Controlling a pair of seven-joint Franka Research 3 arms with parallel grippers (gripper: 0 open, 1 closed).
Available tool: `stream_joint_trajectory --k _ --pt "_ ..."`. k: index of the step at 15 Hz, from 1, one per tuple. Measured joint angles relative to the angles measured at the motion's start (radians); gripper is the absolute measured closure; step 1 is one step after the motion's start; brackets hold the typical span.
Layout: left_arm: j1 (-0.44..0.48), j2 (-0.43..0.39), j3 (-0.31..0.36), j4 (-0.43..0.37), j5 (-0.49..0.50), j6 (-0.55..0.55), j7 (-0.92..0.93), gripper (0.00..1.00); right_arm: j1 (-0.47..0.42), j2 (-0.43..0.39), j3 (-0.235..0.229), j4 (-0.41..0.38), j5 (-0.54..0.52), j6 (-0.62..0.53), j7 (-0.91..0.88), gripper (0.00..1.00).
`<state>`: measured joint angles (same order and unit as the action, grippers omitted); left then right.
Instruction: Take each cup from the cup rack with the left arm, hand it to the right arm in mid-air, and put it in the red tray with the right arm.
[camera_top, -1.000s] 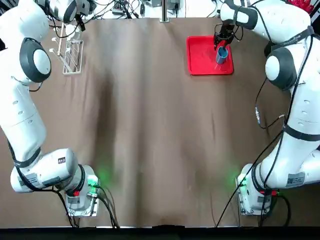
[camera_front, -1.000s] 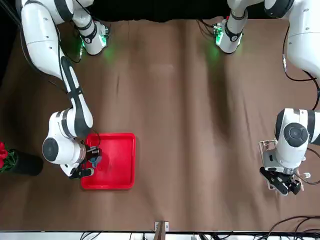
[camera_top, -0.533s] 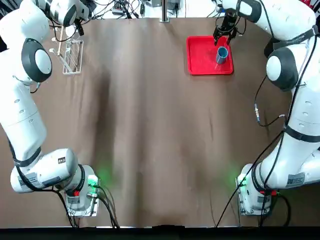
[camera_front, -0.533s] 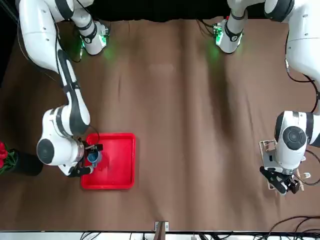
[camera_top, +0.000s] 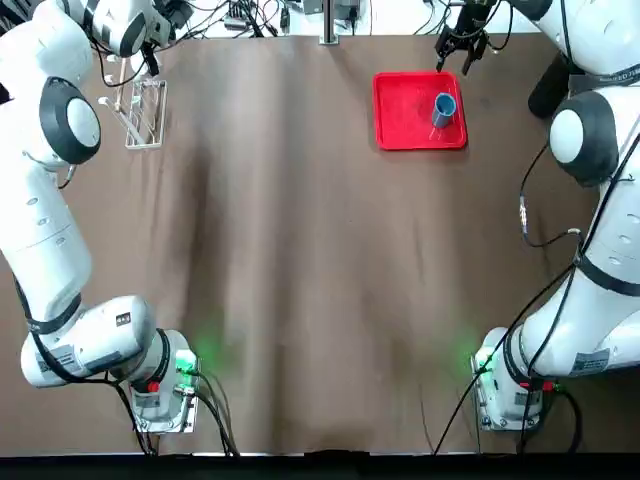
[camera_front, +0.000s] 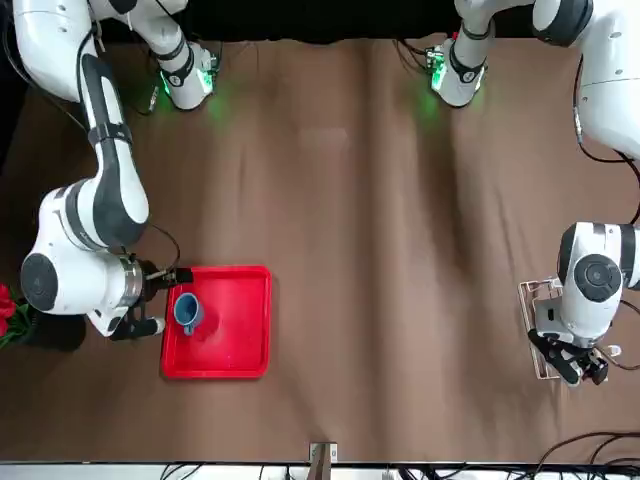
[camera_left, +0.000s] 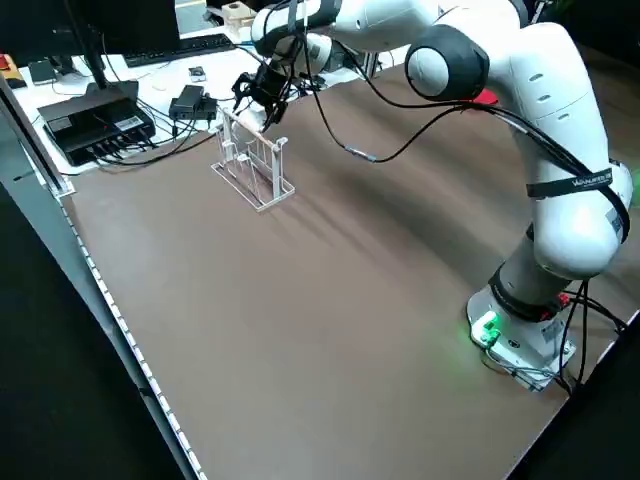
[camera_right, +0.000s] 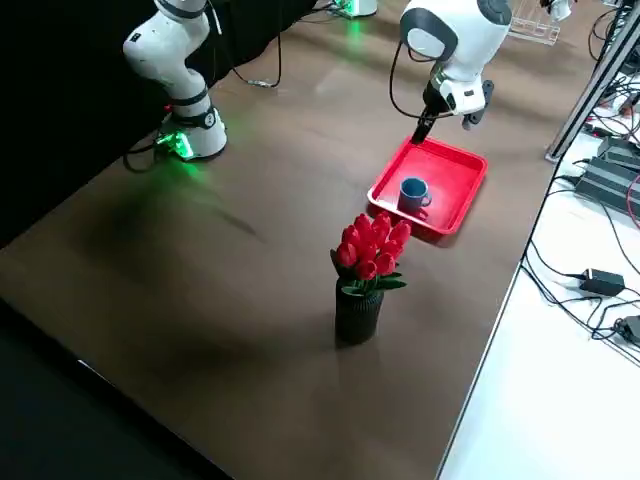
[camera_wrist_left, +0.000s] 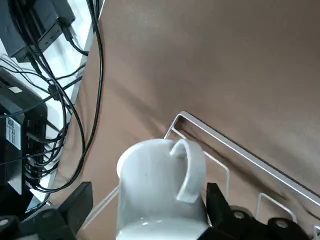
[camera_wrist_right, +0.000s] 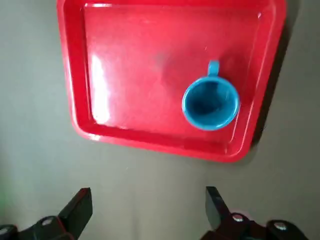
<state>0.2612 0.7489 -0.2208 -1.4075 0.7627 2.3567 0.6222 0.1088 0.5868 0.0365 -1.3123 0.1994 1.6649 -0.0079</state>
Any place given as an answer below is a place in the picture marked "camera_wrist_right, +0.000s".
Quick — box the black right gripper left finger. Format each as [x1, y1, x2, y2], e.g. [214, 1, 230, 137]
[0, 186, 93, 240]

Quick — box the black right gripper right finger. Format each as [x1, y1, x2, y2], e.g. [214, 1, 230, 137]
[199, 186, 308, 240]

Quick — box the blue cup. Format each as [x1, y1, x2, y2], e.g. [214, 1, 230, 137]
[181, 59, 241, 131]

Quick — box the red plastic tray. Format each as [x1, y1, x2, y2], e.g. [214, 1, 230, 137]
[56, 0, 287, 163]

